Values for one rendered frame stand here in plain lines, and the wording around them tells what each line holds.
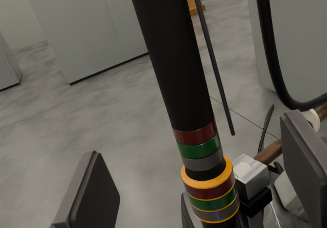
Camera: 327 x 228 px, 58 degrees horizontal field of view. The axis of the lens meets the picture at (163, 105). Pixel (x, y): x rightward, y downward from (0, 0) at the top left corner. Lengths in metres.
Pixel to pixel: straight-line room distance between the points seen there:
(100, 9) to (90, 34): 0.49
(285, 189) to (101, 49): 5.26
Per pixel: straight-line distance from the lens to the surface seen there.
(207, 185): 0.24
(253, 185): 0.28
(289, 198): 0.80
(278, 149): 0.31
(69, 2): 5.68
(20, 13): 12.36
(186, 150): 0.22
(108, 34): 5.82
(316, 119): 0.34
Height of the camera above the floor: 1.74
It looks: 27 degrees down
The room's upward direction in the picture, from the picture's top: 18 degrees counter-clockwise
